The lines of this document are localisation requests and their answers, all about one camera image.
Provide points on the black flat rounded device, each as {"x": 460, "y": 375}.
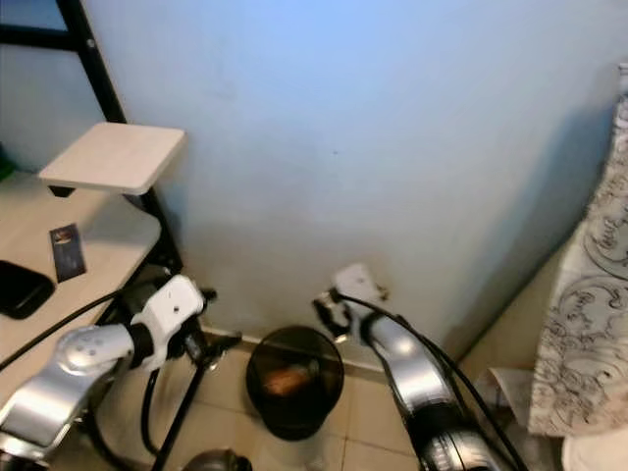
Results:
{"x": 25, "y": 289}

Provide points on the grey patterned white cloth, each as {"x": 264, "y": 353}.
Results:
{"x": 589, "y": 294}

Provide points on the small dark printed card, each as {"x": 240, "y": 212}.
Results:
{"x": 68, "y": 252}

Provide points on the brown rubbish item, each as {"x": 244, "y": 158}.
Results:
{"x": 289, "y": 380}

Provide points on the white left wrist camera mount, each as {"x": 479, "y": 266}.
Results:
{"x": 172, "y": 306}

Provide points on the grey robot leg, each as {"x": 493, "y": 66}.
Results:
{"x": 216, "y": 461}

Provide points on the light wooden desk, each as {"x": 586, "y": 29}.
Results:
{"x": 123, "y": 235}

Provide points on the green object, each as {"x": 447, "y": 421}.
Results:
{"x": 5, "y": 169}

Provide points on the white round object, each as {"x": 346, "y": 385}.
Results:
{"x": 599, "y": 453}

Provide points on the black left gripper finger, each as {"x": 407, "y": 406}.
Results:
{"x": 224, "y": 344}

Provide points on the black metal frame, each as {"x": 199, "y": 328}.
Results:
{"x": 88, "y": 39}

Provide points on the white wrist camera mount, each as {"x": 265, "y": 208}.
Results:
{"x": 358, "y": 283}
{"x": 172, "y": 306}

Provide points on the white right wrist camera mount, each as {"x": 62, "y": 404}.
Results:
{"x": 358, "y": 283}

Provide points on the small light wooden shelf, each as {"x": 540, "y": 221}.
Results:
{"x": 113, "y": 157}

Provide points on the black round trash bin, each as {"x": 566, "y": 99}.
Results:
{"x": 294, "y": 412}

